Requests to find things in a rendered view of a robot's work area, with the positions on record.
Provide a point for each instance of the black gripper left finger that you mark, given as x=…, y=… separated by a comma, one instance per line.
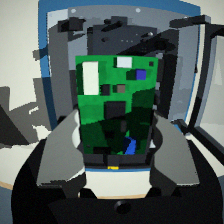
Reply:
x=53, y=171

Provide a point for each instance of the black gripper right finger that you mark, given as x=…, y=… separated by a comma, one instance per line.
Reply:
x=180, y=169

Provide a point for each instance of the green circuit board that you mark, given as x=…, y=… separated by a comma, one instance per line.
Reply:
x=115, y=98

